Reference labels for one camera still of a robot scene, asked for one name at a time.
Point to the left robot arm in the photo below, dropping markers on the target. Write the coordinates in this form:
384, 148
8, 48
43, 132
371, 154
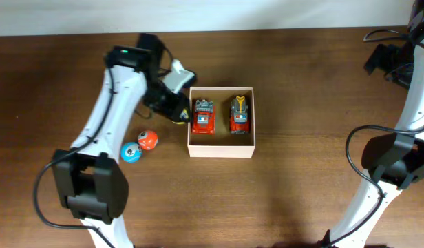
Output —
88, 179

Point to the white cardboard box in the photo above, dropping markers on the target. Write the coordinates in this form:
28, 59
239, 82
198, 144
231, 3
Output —
223, 144

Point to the red toy fire truck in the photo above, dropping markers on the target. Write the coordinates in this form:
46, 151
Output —
203, 117

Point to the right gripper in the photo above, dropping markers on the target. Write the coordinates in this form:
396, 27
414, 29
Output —
380, 59

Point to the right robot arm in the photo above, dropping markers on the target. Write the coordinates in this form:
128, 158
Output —
391, 162

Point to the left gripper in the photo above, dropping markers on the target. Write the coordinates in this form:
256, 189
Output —
175, 112

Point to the yellow face ball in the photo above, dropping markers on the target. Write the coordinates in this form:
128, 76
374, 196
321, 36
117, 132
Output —
183, 118

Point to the blue face ball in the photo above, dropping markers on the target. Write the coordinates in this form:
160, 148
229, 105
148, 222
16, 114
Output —
131, 152

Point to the red toy truck yellow ladder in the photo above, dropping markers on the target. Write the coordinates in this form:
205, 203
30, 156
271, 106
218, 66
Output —
239, 116

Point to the orange face ball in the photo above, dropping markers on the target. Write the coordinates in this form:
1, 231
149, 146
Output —
148, 140

